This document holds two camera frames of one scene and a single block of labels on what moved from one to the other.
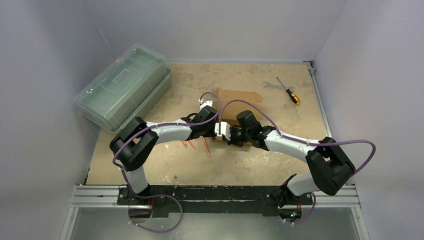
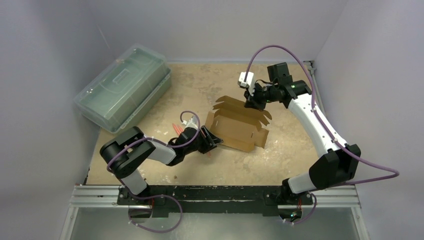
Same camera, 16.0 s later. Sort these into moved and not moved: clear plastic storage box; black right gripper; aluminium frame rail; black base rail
Moved: black right gripper
Not moved: aluminium frame rail; black base rail; clear plastic storage box
